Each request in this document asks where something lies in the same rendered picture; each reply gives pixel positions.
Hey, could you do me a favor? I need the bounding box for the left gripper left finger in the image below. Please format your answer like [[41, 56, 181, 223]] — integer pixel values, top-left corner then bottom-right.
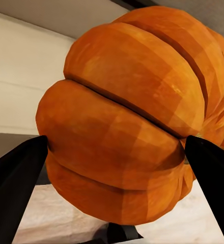
[[0, 135, 48, 244]]

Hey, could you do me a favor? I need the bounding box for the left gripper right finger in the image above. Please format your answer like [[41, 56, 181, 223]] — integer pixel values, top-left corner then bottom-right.
[[185, 135, 224, 235]]

